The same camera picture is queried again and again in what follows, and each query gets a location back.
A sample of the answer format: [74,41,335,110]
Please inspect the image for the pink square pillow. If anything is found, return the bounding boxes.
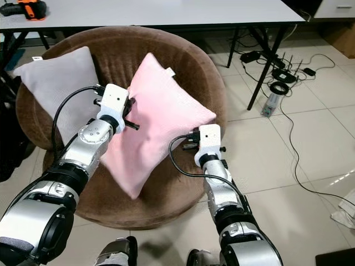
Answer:
[101,53,217,201]

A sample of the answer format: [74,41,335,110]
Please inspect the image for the brown round velvet sofa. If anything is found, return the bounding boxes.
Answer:
[16,25,229,231]

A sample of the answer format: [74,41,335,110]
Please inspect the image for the grey square pillow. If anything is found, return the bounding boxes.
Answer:
[13,46,107,148]

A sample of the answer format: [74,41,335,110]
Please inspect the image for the clear plastic bottle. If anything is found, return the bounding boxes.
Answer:
[260,93,283,117]

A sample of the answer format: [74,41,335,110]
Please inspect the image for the white table black legs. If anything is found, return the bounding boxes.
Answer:
[0,0,307,111]

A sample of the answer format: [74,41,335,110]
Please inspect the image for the black power adapter brick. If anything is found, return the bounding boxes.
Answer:
[240,50,263,64]

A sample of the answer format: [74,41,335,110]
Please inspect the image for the robot right leg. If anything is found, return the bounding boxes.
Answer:
[185,249,223,266]

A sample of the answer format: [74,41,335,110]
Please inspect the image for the robot leg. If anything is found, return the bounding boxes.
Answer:
[185,249,223,266]
[94,236,139,266]

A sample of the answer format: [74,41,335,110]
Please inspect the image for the black bag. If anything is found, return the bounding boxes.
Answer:
[0,76,37,181]

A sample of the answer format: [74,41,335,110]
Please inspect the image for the blue box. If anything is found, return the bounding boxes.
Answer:
[1,49,28,70]

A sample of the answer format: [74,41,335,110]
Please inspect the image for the robot left leg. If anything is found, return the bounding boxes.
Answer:
[94,236,139,266]

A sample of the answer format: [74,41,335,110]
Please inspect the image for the orange and black tool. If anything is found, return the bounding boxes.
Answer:
[17,0,47,22]

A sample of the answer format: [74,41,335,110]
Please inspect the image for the black gamepad controller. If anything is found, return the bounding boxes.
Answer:
[0,2,24,17]

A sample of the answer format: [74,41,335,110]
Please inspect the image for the white crumpled cloth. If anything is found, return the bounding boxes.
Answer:
[331,188,355,229]

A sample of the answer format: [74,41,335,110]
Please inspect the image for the brown cardboard box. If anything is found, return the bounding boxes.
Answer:
[322,21,355,59]

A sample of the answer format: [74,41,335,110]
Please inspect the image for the flat black object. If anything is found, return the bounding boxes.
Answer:
[315,248,355,266]

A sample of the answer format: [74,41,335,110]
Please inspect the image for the small white cabinet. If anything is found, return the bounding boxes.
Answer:
[313,0,355,21]

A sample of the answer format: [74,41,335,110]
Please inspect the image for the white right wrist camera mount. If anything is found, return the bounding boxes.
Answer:
[196,124,223,166]

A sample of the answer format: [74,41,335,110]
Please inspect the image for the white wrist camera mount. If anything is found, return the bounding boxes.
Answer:
[196,124,223,166]
[97,84,130,131]

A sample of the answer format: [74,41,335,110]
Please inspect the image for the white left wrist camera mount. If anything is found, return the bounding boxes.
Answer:
[97,84,130,131]

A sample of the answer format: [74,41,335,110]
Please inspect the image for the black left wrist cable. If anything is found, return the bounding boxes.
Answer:
[51,85,102,167]

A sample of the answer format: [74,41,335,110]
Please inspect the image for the black ring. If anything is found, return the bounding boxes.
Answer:
[268,81,291,95]

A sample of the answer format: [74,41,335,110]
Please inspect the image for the thin black floor cable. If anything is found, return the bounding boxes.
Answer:
[277,53,355,209]

